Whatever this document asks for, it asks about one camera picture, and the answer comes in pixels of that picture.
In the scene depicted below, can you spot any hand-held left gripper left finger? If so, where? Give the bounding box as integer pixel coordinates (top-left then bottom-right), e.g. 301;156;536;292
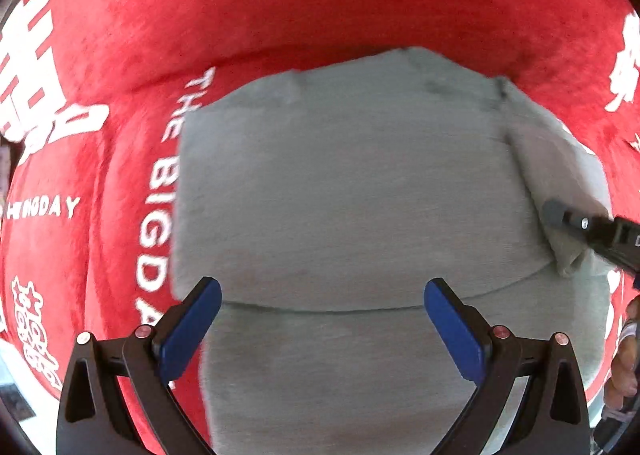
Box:
56;277;222;455

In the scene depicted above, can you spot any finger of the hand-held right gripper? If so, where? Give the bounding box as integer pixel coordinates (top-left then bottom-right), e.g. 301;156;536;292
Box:
542;199;619;250

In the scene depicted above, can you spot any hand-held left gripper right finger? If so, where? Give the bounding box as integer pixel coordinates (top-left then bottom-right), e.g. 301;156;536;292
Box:
423;277;591;455

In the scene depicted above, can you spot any grey small garment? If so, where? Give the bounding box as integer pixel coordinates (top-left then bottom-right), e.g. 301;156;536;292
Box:
170;46;614;455

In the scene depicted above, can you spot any person's right hand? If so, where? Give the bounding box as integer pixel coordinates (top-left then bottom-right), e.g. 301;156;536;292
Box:
604;295;640;417

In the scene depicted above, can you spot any red printed blanket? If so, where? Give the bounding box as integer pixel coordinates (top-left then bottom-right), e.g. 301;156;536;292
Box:
0;0;640;455

